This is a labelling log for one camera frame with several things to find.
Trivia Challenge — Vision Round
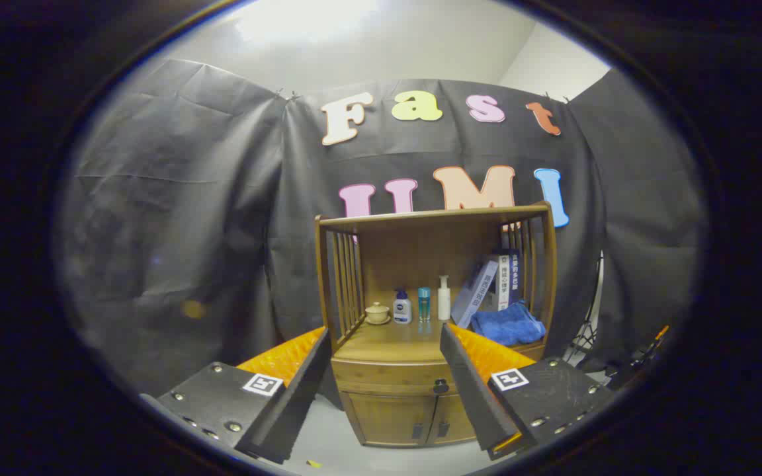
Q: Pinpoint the wooden countertop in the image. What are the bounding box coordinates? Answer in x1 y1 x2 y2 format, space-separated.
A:
335 317 546 363

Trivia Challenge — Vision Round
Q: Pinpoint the wooden cabinet door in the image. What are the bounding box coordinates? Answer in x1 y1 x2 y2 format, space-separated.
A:
429 395 478 445
341 393 438 448

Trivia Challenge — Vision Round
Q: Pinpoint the black device with orange tip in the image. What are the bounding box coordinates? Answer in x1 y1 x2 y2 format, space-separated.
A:
609 325 670 387

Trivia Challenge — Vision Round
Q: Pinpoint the dark blue spine book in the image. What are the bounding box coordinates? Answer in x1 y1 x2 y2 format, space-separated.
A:
508 250 522 306

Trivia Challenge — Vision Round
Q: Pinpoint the blue towel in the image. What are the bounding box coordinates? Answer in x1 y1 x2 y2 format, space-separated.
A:
471 301 546 347

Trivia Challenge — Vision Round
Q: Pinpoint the white spine book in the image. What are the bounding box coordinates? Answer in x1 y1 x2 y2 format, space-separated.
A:
497 255 511 311

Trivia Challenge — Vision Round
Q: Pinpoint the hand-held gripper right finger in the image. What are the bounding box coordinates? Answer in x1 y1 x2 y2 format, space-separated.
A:
439 323 614 461

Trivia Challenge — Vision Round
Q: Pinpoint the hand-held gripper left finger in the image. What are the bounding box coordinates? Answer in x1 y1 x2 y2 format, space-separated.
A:
156 326 333 465

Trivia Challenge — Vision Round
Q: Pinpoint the lavender book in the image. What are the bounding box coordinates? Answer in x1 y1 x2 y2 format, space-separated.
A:
451 260 501 329

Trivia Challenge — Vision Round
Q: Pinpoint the wooden cabinet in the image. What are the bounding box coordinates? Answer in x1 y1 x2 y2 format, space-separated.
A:
315 202 558 449

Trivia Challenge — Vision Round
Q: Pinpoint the wooden drawer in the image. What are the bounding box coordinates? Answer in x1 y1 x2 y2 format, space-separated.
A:
331 342 547 397

